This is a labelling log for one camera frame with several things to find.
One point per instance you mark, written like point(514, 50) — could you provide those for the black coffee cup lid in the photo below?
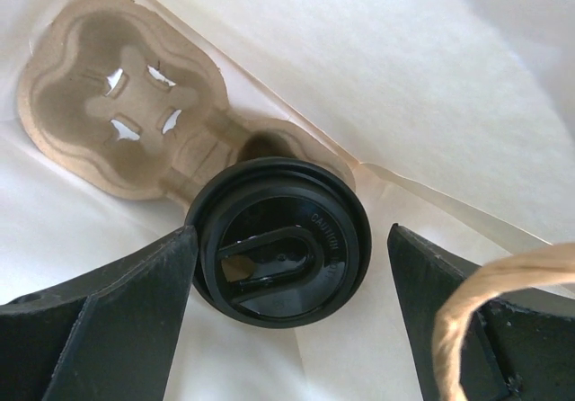
point(282, 242)

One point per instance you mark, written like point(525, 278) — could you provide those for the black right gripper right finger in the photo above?
point(492, 332)

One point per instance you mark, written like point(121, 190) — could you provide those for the beige cardboard cup carrier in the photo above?
point(114, 94)

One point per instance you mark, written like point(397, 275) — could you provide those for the beige paper takeout bag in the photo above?
point(457, 117)

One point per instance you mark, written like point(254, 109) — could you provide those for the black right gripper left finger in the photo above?
point(109, 334)

